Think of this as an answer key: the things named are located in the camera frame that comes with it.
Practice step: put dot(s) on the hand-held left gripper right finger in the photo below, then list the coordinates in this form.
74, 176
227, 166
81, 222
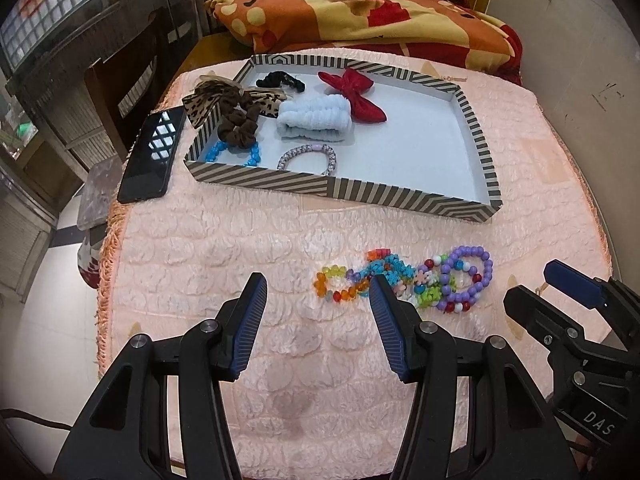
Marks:
387, 325

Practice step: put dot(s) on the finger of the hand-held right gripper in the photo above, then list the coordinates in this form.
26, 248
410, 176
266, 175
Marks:
530, 310
575, 282

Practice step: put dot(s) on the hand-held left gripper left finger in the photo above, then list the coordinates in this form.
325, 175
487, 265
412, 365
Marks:
250, 320

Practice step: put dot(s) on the striped cardboard tray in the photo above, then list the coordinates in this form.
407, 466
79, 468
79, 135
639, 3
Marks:
400, 160

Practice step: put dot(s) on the leopard print bow scrunchie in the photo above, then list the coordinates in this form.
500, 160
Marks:
235, 120

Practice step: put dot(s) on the light blue fluffy headband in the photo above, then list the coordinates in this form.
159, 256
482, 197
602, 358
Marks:
315, 117

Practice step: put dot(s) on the red fabric bow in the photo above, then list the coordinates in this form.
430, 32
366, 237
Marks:
355, 95

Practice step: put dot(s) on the black scrunchie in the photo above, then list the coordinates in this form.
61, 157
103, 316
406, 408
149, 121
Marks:
275, 80

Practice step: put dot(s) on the gold key ornament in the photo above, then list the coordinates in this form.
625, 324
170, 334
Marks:
540, 288
452, 79

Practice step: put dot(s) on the pink quilted table cover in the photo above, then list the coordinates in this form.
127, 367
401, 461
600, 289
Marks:
225, 240

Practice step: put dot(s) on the black smartphone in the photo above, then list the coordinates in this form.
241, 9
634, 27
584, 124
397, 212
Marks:
150, 160

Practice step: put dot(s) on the marble top stool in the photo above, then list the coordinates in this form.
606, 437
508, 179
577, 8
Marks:
92, 195

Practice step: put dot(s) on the metal cabinet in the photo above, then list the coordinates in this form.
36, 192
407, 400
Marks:
25, 200

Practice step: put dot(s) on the dark wooden chair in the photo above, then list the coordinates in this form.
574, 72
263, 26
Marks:
115, 90

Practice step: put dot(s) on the red yellow printed blanket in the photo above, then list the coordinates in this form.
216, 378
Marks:
400, 15

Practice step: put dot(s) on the glass block window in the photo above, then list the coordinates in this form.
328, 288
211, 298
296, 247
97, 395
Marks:
65, 0

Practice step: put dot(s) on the red window decoration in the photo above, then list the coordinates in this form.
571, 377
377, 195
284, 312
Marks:
27, 5

